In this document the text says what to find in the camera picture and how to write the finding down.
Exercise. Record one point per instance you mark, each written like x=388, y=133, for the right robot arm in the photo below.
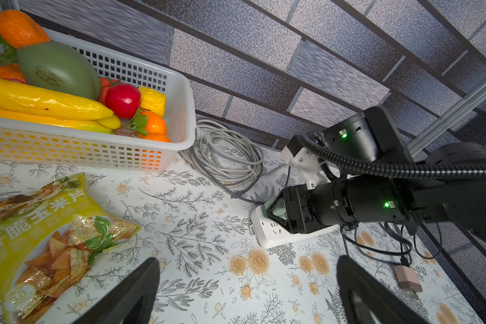
x=359, y=172

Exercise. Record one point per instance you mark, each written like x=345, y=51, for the yellow corn chips bag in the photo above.
x=49, y=240

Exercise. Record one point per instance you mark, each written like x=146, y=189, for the pink charger plug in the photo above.
x=408, y=279

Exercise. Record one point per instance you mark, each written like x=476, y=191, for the yellow plastic banana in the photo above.
x=37, y=105

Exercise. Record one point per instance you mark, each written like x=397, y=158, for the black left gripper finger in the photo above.
x=131, y=301

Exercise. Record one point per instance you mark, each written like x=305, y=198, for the green charger plug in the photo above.
x=275, y=210

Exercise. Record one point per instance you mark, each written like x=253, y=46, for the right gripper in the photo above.
x=364, y=299

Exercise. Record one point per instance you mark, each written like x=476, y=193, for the green plastic mango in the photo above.
x=59, y=67

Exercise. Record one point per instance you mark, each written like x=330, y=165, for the orange plastic tangerine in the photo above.
x=18, y=29

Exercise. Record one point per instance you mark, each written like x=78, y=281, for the yellow plastic corn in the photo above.
x=153, y=101

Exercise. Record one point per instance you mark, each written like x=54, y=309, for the white plastic fruit basket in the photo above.
x=38, y=143

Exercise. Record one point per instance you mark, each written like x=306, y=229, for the white power strip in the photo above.
x=270, y=234

